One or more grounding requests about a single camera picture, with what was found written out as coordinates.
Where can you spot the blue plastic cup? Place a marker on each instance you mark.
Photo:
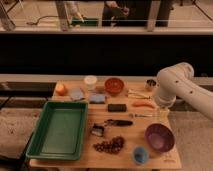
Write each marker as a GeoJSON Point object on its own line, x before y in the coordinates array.
{"type": "Point", "coordinates": [140, 155]}

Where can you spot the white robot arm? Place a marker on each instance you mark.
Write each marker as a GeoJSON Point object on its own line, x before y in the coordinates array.
{"type": "Point", "coordinates": [175, 81]}

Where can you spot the blue sponge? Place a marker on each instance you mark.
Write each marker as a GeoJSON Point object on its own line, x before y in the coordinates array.
{"type": "Point", "coordinates": [97, 99]}

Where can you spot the orange fruit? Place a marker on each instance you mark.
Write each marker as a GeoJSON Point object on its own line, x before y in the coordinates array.
{"type": "Point", "coordinates": [60, 89]}

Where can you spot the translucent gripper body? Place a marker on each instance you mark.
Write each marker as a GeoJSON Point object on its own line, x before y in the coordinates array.
{"type": "Point", "coordinates": [162, 114]}

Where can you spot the person in background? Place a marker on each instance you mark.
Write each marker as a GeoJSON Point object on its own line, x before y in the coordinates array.
{"type": "Point", "coordinates": [131, 13]}

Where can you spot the black handled peeler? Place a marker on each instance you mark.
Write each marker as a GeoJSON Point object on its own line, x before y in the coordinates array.
{"type": "Point", "coordinates": [119, 123]}

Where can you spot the purple bowl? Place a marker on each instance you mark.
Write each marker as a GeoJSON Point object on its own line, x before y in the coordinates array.
{"type": "Point", "coordinates": [159, 137]}

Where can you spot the orange pepper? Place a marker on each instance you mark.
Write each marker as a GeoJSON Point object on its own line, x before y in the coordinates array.
{"type": "Point", "coordinates": [143, 104]}

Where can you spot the green plastic tray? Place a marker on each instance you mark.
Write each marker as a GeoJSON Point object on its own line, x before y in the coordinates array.
{"type": "Point", "coordinates": [59, 133]}

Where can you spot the grey blue cloth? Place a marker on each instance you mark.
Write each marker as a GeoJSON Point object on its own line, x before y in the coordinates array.
{"type": "Point", "coordinates": [76, 94]}

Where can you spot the white plastic cup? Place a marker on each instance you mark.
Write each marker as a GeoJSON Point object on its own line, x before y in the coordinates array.
{"type": "Point", "coordinates": [90, 82]}

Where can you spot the black rectangular block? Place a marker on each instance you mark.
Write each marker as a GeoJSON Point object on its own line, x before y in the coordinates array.
{"type": "Point", "coordinates": [117, 108]}

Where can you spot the small black metal clip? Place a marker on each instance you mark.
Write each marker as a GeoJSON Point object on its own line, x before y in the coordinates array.
{"type": "Point", "coordinates": [97, 130]}

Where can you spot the wooden tongs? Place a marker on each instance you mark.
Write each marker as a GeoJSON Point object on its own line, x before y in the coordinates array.
{"type": "Point", "coordinates": [137, 94]}

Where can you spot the small metal cup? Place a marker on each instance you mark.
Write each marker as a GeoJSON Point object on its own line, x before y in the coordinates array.
{"type": "Point", "coordinates": [150, 84]}

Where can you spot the metal fork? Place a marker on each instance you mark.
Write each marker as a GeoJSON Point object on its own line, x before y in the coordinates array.
{"type": "Point", "coordinates": [139, 115]}

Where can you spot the red bowl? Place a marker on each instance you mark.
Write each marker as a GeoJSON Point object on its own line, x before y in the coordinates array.
{"type": "Point", "coordinates": [114, 86]}

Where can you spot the green box in background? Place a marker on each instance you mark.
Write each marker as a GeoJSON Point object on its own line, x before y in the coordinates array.
{"type": "Point", "coordinates": [93, 22]}

